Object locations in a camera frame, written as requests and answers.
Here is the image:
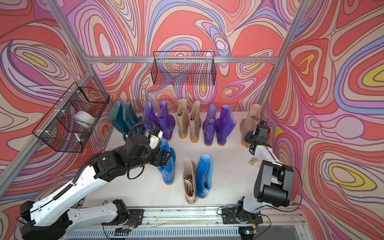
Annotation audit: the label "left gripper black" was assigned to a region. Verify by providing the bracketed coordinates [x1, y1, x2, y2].
[127, 145, 175, 172]

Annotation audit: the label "beige rain boot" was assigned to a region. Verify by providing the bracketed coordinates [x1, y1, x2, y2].
[177, 99, 189, 139]
[240, 104, 261, 147]
[183, 158, 197, 204]
[189, 101, 202, 143]

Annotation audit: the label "purple rain boot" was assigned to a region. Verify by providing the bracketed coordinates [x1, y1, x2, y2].
[142, 102, 158, 126]
[203, 105, 217, 147]
[216, 105, 237, 146]
[157, 101, 176, 141]

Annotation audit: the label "blue rain boot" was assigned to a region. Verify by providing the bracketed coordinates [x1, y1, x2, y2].
[158, 139, 176, 185]
[196, 154, 213, 199]

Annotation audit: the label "teal rain boot yellow sole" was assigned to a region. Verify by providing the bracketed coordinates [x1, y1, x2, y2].
[109, 101, 130, 141]

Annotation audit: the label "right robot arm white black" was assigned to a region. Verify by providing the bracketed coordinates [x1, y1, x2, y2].
[235, 121, 295, 224]

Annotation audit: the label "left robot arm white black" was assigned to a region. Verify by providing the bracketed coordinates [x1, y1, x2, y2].
[20, 135, 176, 240]

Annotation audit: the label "yellow paper clips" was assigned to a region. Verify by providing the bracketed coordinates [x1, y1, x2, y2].
[249, 157, 261, 168]

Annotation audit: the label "grey tape roll in basket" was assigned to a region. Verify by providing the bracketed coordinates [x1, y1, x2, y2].
[72, 111, 96, 128]

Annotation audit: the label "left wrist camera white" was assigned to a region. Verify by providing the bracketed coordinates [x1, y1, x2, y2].
[148, 130, 163, 150]

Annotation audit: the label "black wire basket left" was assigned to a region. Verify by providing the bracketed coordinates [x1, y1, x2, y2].
[32, 83, 110, 153]

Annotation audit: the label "black wire basket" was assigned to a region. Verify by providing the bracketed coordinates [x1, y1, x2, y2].
[32, 83, 110, 153]
[151, 50, 217, 86]

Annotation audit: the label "black wire basket back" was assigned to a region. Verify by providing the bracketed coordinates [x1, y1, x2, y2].
[151, 50, 217, 86]

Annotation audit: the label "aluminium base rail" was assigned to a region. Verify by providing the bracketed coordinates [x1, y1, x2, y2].
[62, 206, 313, 240]

